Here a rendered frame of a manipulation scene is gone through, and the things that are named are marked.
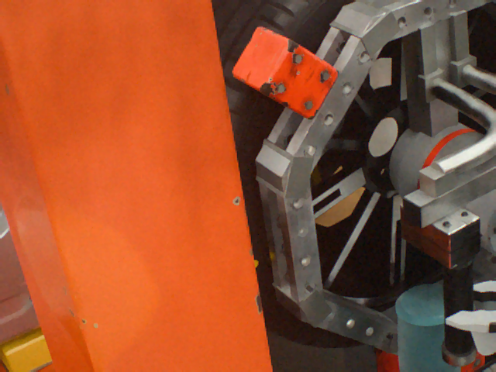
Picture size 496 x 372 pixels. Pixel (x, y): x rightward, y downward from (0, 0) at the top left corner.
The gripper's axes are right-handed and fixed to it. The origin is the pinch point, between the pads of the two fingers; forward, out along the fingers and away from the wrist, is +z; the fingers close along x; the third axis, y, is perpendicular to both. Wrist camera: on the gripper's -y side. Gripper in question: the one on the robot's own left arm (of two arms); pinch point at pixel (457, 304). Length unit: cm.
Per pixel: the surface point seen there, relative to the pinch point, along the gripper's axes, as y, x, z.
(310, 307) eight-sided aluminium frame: 7.5, 8.3, 20.2
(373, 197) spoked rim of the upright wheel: 3.8, 29.7, 14.0
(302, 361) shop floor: 83, 81, 42
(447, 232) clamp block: -11.9, -2.3, 0.8
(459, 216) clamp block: -12.0, 0.8, -0.4
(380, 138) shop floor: 83, 189, 36
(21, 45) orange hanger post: -52, -39, 25
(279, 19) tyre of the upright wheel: -28.7, 19.7, 22.1
